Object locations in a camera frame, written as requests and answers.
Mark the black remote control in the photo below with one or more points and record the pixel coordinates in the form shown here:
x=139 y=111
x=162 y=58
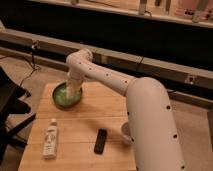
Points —
x=100 y=141

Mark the green ceramic bowl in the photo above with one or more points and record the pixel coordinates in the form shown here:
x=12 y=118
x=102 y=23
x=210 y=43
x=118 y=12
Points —
x=60 y=98

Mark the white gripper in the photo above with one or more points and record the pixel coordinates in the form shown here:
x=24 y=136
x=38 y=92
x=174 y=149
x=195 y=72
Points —
x=73 y=85

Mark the black chair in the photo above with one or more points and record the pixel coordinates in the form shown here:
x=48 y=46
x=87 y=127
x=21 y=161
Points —
x=10 y=103

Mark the white plastic bottle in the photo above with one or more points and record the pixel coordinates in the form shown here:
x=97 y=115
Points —
x=50 y=140

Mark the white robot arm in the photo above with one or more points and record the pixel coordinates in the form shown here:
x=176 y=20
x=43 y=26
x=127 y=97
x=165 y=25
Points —
x=151 y=121

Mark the white paper cup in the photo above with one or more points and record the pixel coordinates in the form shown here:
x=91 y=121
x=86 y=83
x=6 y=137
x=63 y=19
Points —
x=125 y=132

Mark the white sponge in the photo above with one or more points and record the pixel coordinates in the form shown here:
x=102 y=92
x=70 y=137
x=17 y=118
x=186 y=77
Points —
x=69 y=96

